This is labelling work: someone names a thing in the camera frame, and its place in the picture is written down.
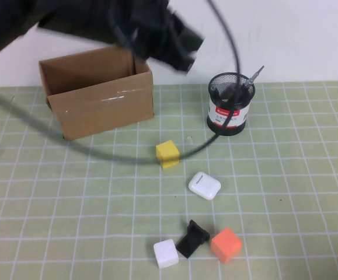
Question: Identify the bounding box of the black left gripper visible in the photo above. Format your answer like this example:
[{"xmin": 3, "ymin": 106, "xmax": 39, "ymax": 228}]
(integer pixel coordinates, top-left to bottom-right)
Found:
[{"xmin": 126, "ymin": 0, "xmax": 207, "ymax": 76}]

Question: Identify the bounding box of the white cube block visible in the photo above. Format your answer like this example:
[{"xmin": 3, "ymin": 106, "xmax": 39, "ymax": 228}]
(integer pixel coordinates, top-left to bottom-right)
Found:
[{"xmin": 153, "ymin": 239, "xmax": 179, "ymax": 269}]

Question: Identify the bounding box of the orange cube block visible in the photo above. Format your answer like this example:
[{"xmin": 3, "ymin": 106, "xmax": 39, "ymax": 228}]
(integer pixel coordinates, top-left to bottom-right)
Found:
[{"xmin": 210, "ymin": 227, "xmax": 243, "ymax": 264}]

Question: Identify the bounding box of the black mesh pen holder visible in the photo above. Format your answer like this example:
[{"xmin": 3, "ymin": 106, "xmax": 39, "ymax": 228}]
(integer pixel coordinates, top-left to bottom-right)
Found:
[{"xmin": 206, "ymin": 72, "xmax": 256, "ymax": 137}]

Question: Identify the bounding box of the white earbuds case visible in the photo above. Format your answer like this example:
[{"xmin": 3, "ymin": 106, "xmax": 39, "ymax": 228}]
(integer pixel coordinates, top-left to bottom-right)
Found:
[{"xmin": 188, "ymin": 171, "xmax": 222, "ymax": 201}]

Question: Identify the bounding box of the green grid table mat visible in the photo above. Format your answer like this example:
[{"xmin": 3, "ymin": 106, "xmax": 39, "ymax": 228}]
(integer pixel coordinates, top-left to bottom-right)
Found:
[{"xmin": 0, "ymin": 81, "xmax": 338, "ymax": 280}]

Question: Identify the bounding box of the black-handled screwdriver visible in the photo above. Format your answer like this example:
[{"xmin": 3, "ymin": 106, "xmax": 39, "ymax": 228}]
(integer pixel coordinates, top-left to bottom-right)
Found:
[{"xmin": 243, "ymin": 65, "xmax": 265, "ymax": 88}]

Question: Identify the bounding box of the black plastic bracket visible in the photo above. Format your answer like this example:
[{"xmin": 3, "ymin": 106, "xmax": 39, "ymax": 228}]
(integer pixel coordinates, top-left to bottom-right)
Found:
[{"xmin": 176, "ymin": 219, "xmax": 211, "ymax": 259}]

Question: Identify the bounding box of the yellow cube block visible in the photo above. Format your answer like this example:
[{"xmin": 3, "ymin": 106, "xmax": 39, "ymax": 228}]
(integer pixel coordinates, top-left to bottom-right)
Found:
[{"xmin": 155, "ymin": 139, "xmax": 180, "ymax": 169}]

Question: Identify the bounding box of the brown cardboard box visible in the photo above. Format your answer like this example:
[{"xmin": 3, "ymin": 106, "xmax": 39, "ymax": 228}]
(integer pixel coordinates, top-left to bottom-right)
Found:
[{"xmin": 39, "ymin": 46, "xmax": 155, "ymax": 141}]

